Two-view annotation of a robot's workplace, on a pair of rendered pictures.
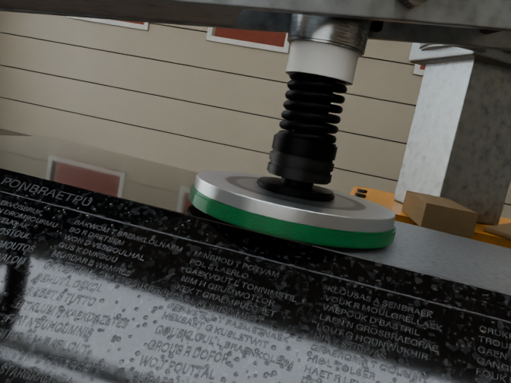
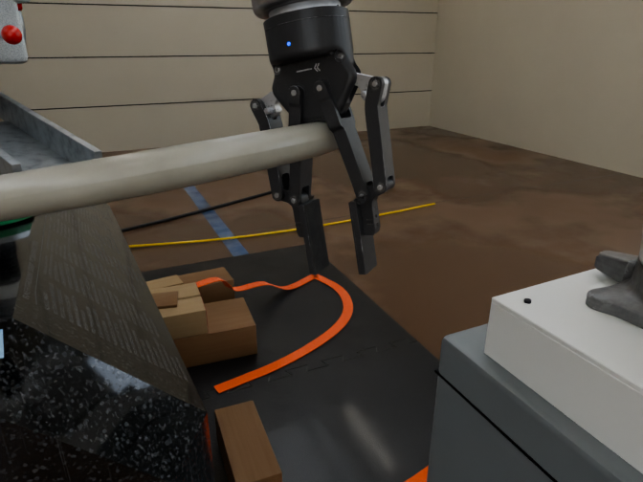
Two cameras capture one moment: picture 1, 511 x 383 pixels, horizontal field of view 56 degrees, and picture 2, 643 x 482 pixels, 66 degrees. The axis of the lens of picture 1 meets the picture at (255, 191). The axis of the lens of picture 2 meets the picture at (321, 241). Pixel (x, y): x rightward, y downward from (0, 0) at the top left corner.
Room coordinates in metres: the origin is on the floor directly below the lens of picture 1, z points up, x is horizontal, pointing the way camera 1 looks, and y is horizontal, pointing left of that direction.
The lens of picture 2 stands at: (0.55, 1.17, 1.17)
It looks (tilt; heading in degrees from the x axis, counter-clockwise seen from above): 22 degrees down; 233
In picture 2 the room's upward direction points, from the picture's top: straight up
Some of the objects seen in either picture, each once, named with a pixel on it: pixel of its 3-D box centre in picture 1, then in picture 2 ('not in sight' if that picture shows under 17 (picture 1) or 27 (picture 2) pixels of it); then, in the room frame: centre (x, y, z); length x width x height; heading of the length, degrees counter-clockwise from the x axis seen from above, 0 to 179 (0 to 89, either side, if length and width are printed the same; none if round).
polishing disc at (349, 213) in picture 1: (293, 197); not in sight; (0.51, -0.04, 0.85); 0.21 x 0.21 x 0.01
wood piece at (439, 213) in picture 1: (436, 211); not in sight; (1.02, -0.39, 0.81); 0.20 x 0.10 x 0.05; 175
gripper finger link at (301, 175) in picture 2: not in sight; (301, 146); (0.28, 0.78, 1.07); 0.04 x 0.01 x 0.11; 26
